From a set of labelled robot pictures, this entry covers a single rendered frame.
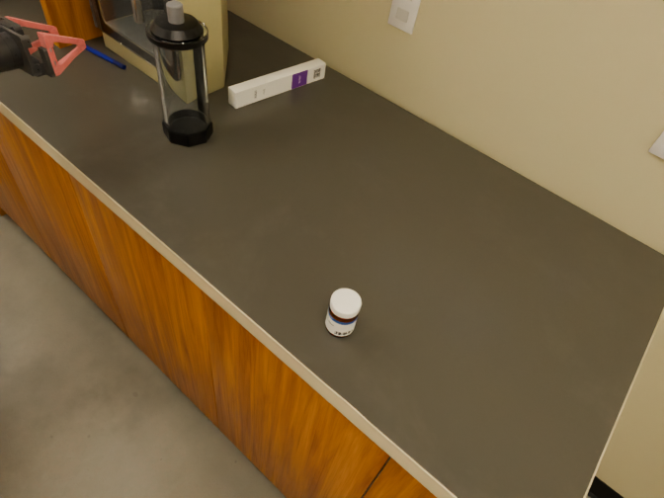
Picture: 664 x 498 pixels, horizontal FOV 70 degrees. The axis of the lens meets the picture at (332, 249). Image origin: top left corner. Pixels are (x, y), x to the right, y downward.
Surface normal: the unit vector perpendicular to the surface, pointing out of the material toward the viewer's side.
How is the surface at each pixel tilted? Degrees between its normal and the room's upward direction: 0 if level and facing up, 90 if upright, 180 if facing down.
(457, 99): 90
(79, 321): 0
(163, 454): 0
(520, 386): 0
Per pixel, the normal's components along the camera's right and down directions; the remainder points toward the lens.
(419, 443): 0.13, -0.65
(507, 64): -0.64, 0.52
